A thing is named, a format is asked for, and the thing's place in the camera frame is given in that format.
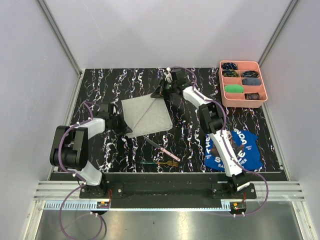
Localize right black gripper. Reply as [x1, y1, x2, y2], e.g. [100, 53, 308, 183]
[150, 79, 177, 99]

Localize grey cloth napkin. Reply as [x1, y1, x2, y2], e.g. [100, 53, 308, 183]
[121, 94, 173, 138]

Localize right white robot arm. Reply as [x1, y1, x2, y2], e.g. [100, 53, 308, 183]
[151, 67, 250, 199]

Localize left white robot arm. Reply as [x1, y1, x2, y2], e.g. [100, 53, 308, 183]
[49, 103, 133, 198]

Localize black marbled table mat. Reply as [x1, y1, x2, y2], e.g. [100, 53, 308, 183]
[68, 68, 286, 179]

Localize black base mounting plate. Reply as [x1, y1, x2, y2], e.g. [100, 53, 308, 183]
[79, 172, 257, 210]

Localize blue patterned sock top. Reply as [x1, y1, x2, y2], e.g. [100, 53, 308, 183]
[221, 62, 238, 70]

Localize blue patterned sock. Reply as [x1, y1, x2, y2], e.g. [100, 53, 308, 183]
[242, 70, 260, 78]
[222, 69, 239, 78]
[221, 62, 238, 70]

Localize blue patterned sock middle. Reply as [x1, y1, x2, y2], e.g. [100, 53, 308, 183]
[222, 69, 239, 78]

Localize green rolled sock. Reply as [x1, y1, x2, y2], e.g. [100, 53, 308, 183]
[224, 84, 244, 94]

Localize pink divided organizer tray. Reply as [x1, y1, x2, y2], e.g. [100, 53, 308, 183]
[218, 60, 268, 108]

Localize dark blue rolled sock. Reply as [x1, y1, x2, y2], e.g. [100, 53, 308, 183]
[242, 77, 262, 86]

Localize blue patterned sock right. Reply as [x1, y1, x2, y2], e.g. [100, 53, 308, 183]
[242, 70, 260, 78]

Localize dark brown rolled sock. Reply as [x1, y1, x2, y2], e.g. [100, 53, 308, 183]
[244, 92, 260, 101]

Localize blue printed t-shirt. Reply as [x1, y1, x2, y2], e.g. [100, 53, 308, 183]
[204, 128, 263, 172]

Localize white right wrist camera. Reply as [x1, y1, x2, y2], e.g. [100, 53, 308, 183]
[163, 67, 173, 83]

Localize pink-handled table knife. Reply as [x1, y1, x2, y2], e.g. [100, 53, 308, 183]
[143, 136, 181, 162]

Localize gold fork green handle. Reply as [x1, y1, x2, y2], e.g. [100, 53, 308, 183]
[140, 160, 179, 167]

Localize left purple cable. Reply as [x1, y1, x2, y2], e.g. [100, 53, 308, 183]
[57, 101, 108, 240]

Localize purple cable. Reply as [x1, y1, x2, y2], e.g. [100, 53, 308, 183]
[57, 101, 108, 240]
[173, 66, 270, 216]

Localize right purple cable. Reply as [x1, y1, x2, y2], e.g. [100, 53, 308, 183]
[173, 66, 270, 216]

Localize aluminium frame rail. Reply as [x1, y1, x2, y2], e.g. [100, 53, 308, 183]
[36, 0, 82, 77]

